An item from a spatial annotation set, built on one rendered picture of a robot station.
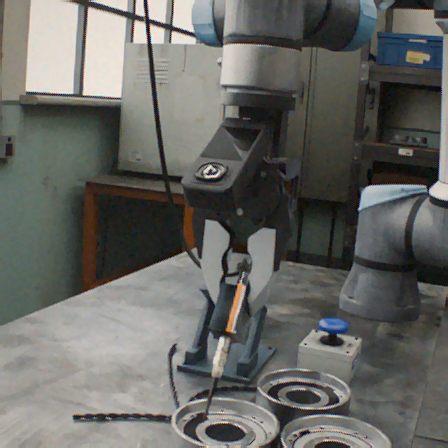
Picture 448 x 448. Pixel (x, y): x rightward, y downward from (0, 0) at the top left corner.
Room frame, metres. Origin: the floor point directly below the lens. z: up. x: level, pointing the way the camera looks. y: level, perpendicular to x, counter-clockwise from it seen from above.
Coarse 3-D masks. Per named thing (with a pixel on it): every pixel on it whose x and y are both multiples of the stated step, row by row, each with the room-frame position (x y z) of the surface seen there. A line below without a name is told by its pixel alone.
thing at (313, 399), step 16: (288, 368) 0.69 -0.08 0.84; (320, 384) 0.67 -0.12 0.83; (336, 384) 0.67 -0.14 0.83; (256, 400) 0.63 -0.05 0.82; (272, 400) 0.60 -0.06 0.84; (288, 400) 0.63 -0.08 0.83; (304, 400) 0.66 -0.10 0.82; (320, 400) 0.64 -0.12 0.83; (288, 416) 0.59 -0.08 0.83; (304, 416) 0.59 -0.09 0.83
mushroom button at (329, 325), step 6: (330, 318) 0.79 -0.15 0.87; (324, 324) 0.77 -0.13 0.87; (330, 324) 0.77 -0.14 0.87; (336, 324) 0.77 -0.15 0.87; (342, 324) 0.77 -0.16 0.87; (324, 330) 0.76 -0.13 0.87; (330, 330) 0.76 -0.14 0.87; (336, 330) 0.76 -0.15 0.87; (342, 330) 0.76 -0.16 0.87; (330, 336) 0.77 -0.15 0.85; (336, 336) 0.78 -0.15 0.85
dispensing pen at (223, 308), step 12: (240, 264) 0.60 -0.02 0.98; (240, 276) 0.60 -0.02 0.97; (228, 288) 0.57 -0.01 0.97; (228, 300) 0.57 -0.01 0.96; (216, 312) 0.56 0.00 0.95; (228, 312) 0.56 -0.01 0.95; (216, 324) 0.56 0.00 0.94; (216, 336) 0.58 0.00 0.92; (228, 336) 0.56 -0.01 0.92; (228, 348) 0.56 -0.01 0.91; (216, 360) 0.55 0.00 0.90; (216, 372) 0.54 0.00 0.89; (216, 384) 0.54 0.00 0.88; (204, 420) 0.52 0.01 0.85
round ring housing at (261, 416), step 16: (224, 400) 0.60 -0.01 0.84; (240, 400) 0.60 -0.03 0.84; (176, 416) 0.55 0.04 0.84; (240, 416) 0.59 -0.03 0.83; (256, 416) 0.58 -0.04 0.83; (272, 416) 0.56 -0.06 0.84; (176, 432) 0.52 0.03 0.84; (208, 432) 0.56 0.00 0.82; (224, 432) 0.57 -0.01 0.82; (240, 432) 0.56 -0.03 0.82; (272, 432) 0.55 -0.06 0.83
